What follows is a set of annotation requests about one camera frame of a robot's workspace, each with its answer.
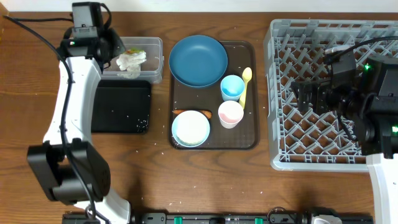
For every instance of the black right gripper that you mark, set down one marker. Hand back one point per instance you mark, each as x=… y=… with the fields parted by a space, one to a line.
x=305 y=97

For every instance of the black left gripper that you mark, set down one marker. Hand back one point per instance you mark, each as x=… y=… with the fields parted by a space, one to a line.
x=119 y=48

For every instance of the yellow green snack wrapper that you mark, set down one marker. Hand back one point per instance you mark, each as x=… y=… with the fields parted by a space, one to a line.
x=133 y=51

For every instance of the white tissue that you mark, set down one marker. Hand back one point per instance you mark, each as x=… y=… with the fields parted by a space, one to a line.
x=130 y=65

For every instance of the light blue plastic cup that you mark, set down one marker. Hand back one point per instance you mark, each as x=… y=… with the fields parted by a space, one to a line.
x=232 y=87

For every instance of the pink plastic cup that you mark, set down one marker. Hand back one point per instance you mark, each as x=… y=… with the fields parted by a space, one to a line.
x=230 y=114

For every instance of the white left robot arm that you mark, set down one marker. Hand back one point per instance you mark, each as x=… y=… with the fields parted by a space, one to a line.
x=67 y=166

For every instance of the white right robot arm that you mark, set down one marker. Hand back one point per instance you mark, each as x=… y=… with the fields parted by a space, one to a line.
x=370 y=102

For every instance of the clear plastic waste bin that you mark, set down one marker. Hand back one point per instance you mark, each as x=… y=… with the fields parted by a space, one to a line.
x=151 y=69

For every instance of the grey dishwasher rack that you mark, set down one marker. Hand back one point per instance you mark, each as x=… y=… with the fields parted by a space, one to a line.
x=293 y=51

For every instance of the black waste tray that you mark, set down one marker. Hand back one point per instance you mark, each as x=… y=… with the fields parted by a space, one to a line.
x=121 y=106

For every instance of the yellow plastic spoon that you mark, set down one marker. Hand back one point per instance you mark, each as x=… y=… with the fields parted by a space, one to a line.
x=246 y=76

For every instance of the dark brown serving tray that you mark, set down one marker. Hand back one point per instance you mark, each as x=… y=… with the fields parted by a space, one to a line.
x=245 y=135

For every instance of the dark blue plate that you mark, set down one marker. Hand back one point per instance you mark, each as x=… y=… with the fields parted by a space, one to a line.
x=198 y=61

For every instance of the orange carrot piece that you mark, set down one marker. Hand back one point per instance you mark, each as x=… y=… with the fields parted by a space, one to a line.
x=206 y=113

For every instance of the light blue bowl with rice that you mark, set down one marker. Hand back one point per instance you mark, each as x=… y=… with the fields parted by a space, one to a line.
x=190 y=128

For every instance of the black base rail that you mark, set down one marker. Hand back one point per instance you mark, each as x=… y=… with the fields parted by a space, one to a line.
x=275 y=216

